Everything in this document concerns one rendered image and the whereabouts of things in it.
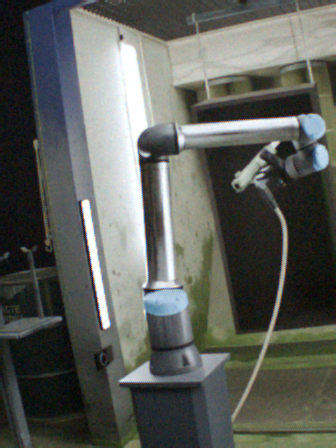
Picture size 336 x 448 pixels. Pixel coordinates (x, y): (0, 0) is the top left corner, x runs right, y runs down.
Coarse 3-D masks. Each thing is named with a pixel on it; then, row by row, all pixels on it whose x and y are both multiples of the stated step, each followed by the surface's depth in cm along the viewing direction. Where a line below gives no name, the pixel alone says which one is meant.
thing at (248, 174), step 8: (272, 144) 258; (272, 152) 254; (256, 160) 247; (248, 168) 244; (256, 168) 246; (240, 176) 240; (248, 176) 242; (232, 184) 241; (240, 184) 238; (256, 184) 247; (264, 192) 247; (272, 200) 249; (272, 208) 250
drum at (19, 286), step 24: (0, 288) 340; (24, 288) 336; (48, 288) 339; (24, 312) 336; (48, 312) 339; (24, 336) 338; (48, 336) 339; (24, 360) 339; (48, 360) 339; (72, 360) 345; (24, 384) 342; (48, 384) 339; (72, 384) 344; (24, 408) 346; (48, 408) 340; (72, 408) 343
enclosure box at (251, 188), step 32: (256, 96) 271; (288, 96) 300; (224, 160) 320; (224, 192) 323; (256, 192) 321; (288, 192) 316; (320, 192) 310; (224, 224) 314; (256, 224) 326; (288, 224) 321; (320, 224) 316; (224, 256) 299; (256, 256) 331; (288, 256) 326; (320, 256) 321; (256, 288) 337; (288, 288) 332; (320, 288) 326; (256, 320) 321; (288, 320) 312; (320, 320) 302
